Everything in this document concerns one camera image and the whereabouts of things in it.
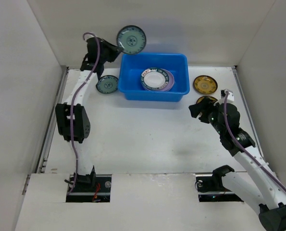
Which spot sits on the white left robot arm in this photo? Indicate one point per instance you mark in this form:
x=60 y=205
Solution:
x=72 y=119

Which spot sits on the yellow patterned plate upper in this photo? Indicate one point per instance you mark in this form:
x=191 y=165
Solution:
x=205 y=85

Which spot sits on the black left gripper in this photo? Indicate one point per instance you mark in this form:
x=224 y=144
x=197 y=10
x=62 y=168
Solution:
x=113 y=48

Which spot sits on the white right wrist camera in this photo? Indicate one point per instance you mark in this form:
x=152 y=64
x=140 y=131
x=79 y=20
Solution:
x=228 y=95

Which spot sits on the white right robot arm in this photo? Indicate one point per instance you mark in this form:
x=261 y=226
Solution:
x=266 y=196

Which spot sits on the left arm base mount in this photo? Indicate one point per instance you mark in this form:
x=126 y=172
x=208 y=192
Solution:
x=90 y=188

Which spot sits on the blue plastic bin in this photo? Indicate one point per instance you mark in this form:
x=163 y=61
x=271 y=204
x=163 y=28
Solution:
x=132 y=66

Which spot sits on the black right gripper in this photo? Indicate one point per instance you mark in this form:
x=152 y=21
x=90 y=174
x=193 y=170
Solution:
x=203 y=110

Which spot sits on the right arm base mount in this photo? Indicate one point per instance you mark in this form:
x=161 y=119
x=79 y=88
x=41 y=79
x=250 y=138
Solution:
x=210 y=187

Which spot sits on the purple plate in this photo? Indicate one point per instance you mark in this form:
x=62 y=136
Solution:
x=171 y=83

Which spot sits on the teal patterned plate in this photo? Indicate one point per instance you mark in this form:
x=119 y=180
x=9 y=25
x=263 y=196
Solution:
x=107 y=84
x=131 y=39

